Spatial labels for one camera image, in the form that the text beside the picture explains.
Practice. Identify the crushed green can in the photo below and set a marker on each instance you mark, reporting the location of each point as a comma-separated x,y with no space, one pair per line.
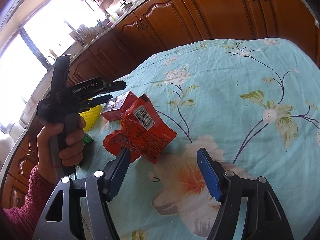
87,138

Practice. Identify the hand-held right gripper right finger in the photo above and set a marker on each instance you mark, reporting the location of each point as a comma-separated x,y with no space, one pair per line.
208,175

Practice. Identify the green cup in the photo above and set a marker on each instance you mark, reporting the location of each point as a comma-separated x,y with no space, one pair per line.
113,18

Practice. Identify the red snack packet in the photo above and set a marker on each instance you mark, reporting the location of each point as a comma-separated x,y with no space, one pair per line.
142,132

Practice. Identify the kitchen window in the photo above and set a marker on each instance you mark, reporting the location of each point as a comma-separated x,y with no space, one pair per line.
30,55

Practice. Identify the wooden lower cabinets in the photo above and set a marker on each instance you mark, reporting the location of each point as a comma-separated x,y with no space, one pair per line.
200,7

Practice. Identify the white kitchen countertop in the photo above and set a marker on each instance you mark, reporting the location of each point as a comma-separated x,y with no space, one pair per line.
87,45

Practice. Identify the red milk carton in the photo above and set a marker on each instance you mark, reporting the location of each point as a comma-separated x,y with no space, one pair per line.
116,107

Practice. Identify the yellow foam fruit net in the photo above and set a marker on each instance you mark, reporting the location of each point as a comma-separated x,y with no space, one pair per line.
91,116

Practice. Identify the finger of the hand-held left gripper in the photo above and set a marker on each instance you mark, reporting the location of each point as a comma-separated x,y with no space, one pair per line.
115,85
101,100

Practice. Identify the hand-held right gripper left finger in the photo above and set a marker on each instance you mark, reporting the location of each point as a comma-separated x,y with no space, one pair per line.
120,172

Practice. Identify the teal floral tablecloth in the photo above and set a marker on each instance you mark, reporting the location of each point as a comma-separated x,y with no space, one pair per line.
225,105

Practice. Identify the dish rack with utensils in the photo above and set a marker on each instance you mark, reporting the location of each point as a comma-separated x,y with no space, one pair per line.
85,32

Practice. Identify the person's left hand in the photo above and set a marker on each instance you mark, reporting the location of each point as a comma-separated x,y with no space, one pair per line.
45,152

